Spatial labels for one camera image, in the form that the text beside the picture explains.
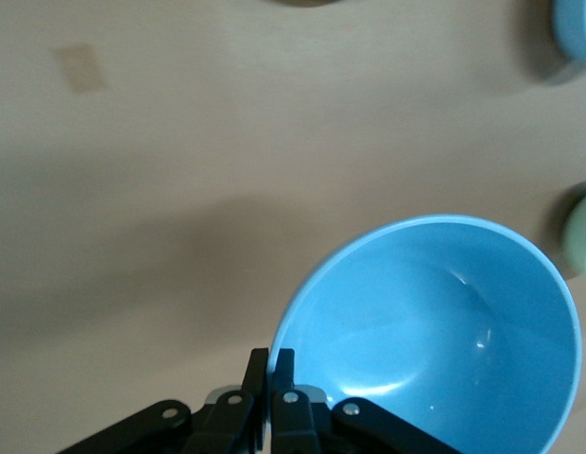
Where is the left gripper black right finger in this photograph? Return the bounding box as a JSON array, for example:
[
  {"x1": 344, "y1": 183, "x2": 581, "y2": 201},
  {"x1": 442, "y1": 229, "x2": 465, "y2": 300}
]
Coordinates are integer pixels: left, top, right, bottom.
[{"x1": 271, "y1": 348, "x2": 459, "y2": 454}]

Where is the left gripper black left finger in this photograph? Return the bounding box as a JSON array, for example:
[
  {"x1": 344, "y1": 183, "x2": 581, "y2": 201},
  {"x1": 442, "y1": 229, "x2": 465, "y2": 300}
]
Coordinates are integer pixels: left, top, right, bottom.
[{"x1": 56, "y1": 348, "x2": 269, "y2": 454}]

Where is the blue bowl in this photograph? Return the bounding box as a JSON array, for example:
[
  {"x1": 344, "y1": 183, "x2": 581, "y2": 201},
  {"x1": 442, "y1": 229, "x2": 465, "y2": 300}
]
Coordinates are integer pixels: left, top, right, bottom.
[
  {"x1": 551, "y1": 0, "x2": 586, "y2": 65},
  {"x1": 269, "y1": 215, "x2": 583, "y2": 454}
]

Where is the green bowl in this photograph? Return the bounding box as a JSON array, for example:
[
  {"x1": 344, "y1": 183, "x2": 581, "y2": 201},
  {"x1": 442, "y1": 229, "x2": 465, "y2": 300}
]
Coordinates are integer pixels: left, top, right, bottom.
[{"x1": 560, "y1": 191, "x2": 586, "y2": 288}]

